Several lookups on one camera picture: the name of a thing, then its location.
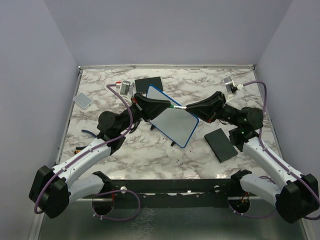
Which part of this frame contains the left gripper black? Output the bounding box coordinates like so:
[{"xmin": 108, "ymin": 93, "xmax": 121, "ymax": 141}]
[{"xmin": 117, "ymin": 92, "xmax": 171, "ymax": 134}]

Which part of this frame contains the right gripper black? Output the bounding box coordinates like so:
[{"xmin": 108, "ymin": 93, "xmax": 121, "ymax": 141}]
[{"xmin": 186, "ymin": 90, "xmax": 242, "ymax": 127}]

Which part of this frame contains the white marker pen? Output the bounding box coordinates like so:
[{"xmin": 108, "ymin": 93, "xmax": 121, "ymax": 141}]
[{"xmin": 173, "ymin": 105, "xmax": 187, "ymax": 110}]

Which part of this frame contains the blue framed whiteboard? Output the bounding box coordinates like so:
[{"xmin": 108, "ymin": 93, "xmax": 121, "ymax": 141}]
[{"xmin": 146, "ymin": 84, "xmax": 200, "ymax": 149}]

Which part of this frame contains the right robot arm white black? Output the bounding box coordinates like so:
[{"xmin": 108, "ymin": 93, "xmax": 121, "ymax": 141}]
[{"xmin": 186, "ymin": 91, "xmax": 320, "ymax": 224}]

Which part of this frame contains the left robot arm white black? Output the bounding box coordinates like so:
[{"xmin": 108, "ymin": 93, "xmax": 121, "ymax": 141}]
[{"xmin": 28, "ymin": 93, "xmax": 172, "ymax": 219}]

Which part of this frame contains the black rectangular block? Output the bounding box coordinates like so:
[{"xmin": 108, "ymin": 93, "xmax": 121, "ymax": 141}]
[{"xmin": 204, "ymin": 128, "xmax": 238, "ymax": 163}]

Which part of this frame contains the small white square device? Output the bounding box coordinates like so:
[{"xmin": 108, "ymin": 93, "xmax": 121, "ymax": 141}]
[{"xmin": 73, "ymin": 92, "xmax": 93, "ymax": 109}]

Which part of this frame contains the black network switch box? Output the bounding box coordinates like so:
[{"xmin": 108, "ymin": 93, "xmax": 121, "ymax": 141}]
[{"xmin": 134, "ymin": 76, "xmax": 163, "ymax": 94}]

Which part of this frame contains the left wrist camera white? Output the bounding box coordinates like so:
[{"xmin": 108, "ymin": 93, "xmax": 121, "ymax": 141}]
[{"xmin": 115, "ymin": 80, "xmax": 135, "ymax": 97}]

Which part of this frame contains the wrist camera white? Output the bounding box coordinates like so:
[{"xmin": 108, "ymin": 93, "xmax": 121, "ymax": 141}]
[
  {"xmin": 223, "ymin": 76, "xmax": 244, "ymax": 94},
  {"xmin": 115, "ymin": 80, "xmax": 135, "ymax": 97}
]

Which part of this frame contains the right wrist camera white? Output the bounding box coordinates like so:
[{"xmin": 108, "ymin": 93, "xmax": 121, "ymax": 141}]
[{"xmin": 223, "ymin": 76, "xmax": 244, "ymax": 94}]

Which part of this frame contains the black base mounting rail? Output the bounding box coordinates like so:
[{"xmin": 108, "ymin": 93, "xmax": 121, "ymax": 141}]
[{"xmin": 98, "ymin": 178, "xmax": 245, "ymax": 208}]

